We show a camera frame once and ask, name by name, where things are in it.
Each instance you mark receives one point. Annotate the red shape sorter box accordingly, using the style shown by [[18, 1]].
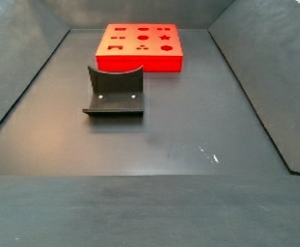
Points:
[[134, 45]]

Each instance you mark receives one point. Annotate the black curved holder bracket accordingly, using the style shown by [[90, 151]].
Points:
[[118, 92]]

